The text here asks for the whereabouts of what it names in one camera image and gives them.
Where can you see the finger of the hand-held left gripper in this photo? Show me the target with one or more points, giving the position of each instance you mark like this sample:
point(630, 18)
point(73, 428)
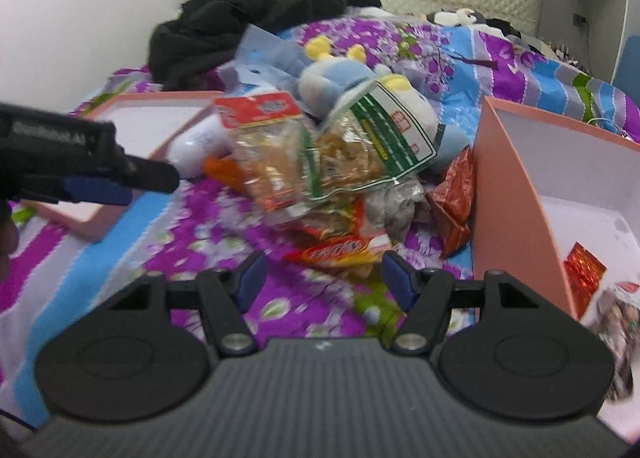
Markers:
point(152, 175)
point(97, 190)

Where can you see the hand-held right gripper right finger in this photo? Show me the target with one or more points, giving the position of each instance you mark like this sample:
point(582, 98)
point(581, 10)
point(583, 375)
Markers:
point(397, 279)

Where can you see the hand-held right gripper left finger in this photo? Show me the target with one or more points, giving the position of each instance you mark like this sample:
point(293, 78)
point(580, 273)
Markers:
point(250, 279)

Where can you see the pink cardboard box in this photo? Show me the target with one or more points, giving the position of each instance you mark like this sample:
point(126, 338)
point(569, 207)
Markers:
point(505, 198)

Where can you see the green label clear snack packet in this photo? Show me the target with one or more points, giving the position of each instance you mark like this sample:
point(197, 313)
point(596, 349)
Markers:
point(380, 137)

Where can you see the floral purple bedsheet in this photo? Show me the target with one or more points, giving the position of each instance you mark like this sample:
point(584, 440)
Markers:
point(165, 223)

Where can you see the pink box lid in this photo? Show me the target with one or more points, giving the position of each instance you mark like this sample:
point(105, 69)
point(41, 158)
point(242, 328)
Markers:
point(145, 122)

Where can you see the white spray bottle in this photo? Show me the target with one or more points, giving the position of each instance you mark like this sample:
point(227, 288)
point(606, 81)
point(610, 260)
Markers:
point(200, 142)

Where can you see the orange red snack packet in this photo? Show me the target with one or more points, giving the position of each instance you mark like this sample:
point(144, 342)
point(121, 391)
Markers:
point(340, 252)

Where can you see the grey snack packet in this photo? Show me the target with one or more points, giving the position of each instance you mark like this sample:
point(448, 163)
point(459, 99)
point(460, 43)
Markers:
point(395, 208)

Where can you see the small orange snack packet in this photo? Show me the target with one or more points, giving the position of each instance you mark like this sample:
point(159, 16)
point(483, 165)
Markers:
point(225, 171)

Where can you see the red brown snack packet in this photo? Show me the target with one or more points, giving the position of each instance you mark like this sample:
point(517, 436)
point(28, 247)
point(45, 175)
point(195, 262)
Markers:
point(452, 198)

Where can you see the red label clear snack packet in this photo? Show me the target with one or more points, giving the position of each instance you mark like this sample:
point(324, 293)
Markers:
point(265, 157)

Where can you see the black clothing pile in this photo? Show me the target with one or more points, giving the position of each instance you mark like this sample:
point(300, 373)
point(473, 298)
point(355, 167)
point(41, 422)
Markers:
point(210, 27)

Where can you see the clear blue plastic bag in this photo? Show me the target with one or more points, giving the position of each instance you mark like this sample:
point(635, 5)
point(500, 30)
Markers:
point(265, 52)

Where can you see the shiny red snack packet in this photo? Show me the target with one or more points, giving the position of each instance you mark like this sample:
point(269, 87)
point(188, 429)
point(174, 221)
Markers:
point(585, 273)

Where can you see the blue grey plush toy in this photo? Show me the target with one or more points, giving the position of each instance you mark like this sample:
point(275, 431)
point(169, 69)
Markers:
point(340, 82)

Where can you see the clear dark snack packet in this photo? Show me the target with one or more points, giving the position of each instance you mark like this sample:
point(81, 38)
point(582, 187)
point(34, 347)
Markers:
point(620, 333)

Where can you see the black white plush toy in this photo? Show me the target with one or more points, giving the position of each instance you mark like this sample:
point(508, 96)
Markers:
point(457, 17)

